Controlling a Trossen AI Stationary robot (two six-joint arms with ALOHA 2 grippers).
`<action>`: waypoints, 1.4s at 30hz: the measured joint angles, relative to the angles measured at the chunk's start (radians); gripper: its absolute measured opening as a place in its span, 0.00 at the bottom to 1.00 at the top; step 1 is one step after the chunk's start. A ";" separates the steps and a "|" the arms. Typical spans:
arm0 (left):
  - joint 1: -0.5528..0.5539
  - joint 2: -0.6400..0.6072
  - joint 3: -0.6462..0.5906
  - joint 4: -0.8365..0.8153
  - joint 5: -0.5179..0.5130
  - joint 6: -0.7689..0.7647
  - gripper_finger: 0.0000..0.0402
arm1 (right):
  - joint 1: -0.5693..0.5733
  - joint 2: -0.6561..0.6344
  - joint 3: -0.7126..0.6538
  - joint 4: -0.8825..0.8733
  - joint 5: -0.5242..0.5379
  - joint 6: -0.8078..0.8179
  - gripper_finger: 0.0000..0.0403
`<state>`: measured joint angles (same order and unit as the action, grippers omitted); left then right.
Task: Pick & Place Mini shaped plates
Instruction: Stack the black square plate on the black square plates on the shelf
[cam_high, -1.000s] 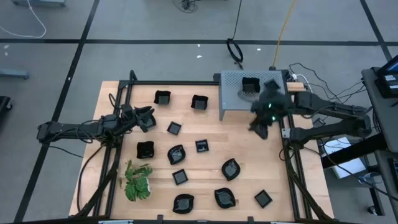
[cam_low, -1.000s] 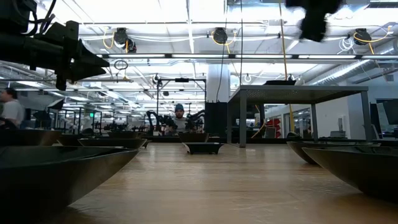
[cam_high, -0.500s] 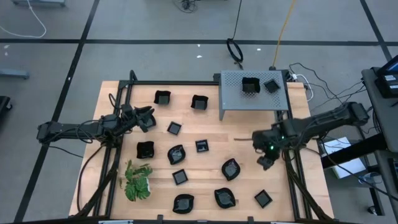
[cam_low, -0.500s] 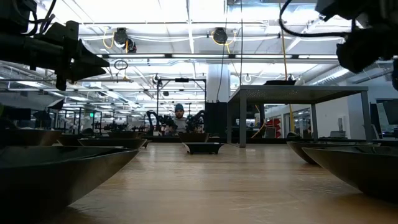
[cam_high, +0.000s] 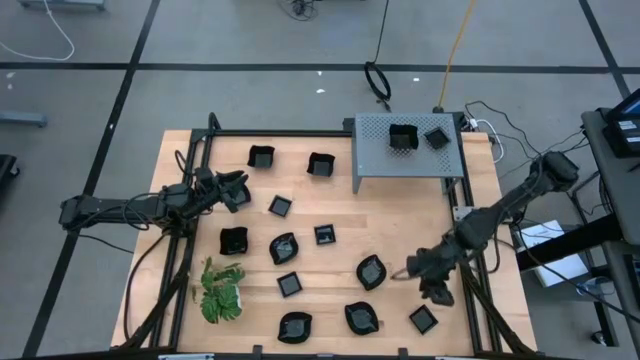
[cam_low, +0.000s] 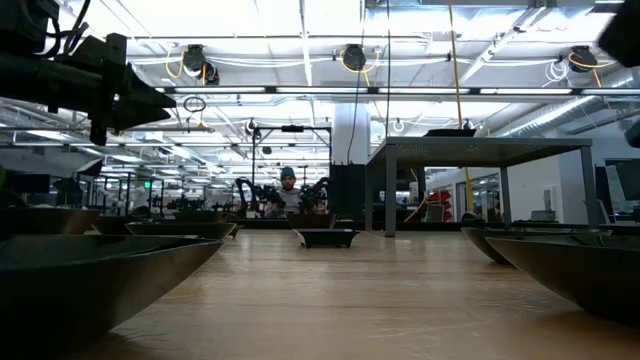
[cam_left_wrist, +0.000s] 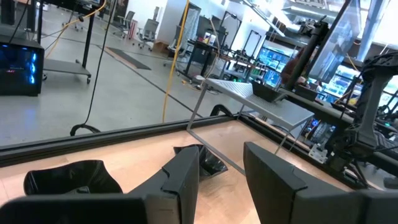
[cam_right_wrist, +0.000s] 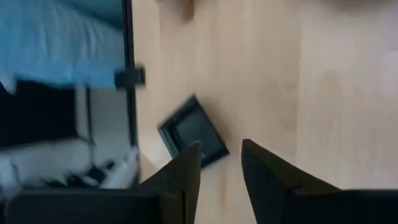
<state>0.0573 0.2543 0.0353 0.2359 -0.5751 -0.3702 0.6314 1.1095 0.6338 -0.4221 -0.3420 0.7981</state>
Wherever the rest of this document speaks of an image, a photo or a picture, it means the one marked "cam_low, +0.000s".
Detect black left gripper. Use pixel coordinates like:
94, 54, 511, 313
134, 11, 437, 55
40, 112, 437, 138
69, 32, 178, 147

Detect black small square plate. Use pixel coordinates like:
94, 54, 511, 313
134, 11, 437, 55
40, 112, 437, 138
124, 220, 238, 241
91, 214, 151, 236
291, 228, 362, 250

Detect black leaf-shaped round plate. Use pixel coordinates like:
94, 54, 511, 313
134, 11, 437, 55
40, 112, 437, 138
0, 233, 226, 351

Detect black deep angular plate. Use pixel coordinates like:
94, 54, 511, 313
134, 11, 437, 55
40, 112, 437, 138
285, 212, 339, 231

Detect black deep square plate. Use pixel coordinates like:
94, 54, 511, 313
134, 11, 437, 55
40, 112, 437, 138
423, 127, 477, 138

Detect black mini plate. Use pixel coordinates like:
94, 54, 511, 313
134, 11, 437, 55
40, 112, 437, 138
459, 227, 612, 266
485, 233, 640, 329

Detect person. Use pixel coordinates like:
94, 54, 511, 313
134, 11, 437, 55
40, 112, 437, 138
268, 165, 307, 219

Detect ceiling light strip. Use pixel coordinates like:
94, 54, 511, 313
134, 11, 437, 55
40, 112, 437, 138
154, 85, 640, 97

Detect black cabinet panel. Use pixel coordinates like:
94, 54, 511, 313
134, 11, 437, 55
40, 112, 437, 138
328, 163, 367, 221

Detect red storage bins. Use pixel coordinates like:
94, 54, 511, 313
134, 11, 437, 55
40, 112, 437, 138
427, 189, 454, 223

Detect grey metal table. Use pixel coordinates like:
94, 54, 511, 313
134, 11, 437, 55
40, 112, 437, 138
364, 135, 600, 239

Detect hanging black cable loop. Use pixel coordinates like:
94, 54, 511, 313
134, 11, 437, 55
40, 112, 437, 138
182, 94, 208, 115

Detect black ceiling cable reel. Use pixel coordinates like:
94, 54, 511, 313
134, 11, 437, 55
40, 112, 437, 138
339, 43, 369, 73
567, 44, 603, 76
180, 43, 222, 87

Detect black background gantry frame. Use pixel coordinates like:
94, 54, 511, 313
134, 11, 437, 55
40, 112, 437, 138
251, 124, 333, 201

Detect silver ventilation duct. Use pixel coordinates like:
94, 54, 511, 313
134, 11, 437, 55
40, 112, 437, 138
492, 94, 640, 139

